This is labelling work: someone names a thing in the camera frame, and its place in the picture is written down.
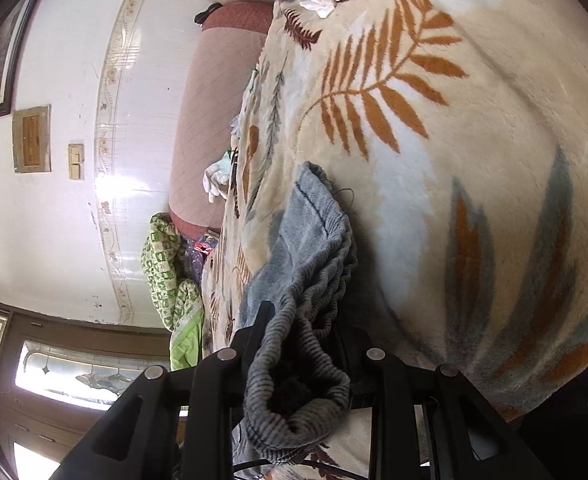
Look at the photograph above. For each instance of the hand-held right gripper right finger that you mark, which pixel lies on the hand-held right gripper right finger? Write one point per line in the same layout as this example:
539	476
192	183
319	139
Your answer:
391	400

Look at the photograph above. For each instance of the brown door with patterned glass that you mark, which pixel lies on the brown door with patterned glass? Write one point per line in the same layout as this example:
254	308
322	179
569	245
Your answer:
74	342

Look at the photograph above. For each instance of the wooden wall box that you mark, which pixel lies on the wooden wall box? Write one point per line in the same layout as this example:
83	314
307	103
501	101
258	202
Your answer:
31	137

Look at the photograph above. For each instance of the grey-blue ribbed denim pants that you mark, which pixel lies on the grey-blue ribbed denim pants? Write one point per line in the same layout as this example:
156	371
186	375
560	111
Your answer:
304	240

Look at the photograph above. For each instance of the pink sofa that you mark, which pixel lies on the pink sofa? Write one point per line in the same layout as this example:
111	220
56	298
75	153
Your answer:
209	110

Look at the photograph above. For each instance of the green checked quilt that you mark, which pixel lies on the green checked quilt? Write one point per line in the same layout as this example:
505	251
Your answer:
161	260

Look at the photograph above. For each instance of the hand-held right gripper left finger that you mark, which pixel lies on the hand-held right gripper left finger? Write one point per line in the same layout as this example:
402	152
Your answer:
252	332

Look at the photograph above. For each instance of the white crumpled cloth edge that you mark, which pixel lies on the white crumpled cloth edge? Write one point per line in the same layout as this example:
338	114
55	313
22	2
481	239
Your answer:
218	176

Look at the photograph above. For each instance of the cream leaf print blanket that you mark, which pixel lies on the cream leaf print blanket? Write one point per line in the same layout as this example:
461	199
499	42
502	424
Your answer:
473	160

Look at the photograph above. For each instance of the red and white packet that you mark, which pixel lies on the red and white packet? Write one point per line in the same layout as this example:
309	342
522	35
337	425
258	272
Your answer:
204	246

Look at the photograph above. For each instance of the small black object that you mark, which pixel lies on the small black object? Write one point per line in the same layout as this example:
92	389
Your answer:
207	13

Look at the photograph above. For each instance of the beige light switch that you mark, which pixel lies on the beige light switch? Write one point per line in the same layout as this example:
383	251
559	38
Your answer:
76	161

